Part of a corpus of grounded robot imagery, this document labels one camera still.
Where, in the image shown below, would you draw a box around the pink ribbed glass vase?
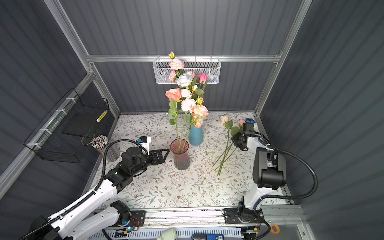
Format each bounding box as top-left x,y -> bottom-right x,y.
170,139 -> 191,171

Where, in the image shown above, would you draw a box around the white rose stem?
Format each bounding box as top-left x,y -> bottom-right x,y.
214,125 -> 241,176
213,115 -> 236,175

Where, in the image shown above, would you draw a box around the teal ceramic vase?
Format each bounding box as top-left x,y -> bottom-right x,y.
189,125 -> 203,146

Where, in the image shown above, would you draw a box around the peach pink peony stem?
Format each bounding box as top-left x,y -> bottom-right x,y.
182,104 -> 209,138

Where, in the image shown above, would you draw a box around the white peony spray stem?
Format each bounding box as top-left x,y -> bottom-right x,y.
181,89 -> 204,135

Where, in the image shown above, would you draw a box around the large salmon pink rose stem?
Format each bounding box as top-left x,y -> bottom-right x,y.
165,88 -> 182,153

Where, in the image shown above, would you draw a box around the hot pink rose stem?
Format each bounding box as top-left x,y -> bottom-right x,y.
199,73 -> 208,90

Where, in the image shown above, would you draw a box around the white blue flower stem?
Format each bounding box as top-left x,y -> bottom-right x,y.
176,74 -> 197,90

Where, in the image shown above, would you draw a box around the pink peony spray stem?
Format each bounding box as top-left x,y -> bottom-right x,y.
168,52 -> 185,83

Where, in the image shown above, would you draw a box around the cream peach rose stem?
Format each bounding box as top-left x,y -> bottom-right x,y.
185,71 -> 196,78

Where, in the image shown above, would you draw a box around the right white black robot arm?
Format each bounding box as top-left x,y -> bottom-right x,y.
222,122 -> 287,224

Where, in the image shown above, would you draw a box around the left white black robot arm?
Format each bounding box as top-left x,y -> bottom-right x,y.
23,145 -> 170,240

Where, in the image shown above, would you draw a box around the glass cup of pencils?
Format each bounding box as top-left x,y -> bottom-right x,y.
91,135 -> 120,162

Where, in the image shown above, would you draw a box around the pens in white basket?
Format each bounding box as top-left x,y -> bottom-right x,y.
208,75 -> 219,84

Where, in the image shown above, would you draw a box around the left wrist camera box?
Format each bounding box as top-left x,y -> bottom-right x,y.
138,136 -> 152,154

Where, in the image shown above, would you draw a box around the right black corrugated cable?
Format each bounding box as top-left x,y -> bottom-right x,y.
253,131 -> 319,240

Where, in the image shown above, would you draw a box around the black corrugated cable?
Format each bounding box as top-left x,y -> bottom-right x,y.
253,131 -> 319,240
17,138 -> 149,240

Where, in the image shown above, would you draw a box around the left black corrugated cable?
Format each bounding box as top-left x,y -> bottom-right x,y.
17,138 -> 149,240

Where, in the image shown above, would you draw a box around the black wire wall basket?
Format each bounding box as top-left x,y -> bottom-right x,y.
24,91 -> 110,164

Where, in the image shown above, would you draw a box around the white wire mesh basket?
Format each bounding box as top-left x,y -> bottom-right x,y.
153,60 -> 222,85

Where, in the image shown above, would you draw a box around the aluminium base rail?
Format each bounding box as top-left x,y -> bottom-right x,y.
138,205 -> 307,230

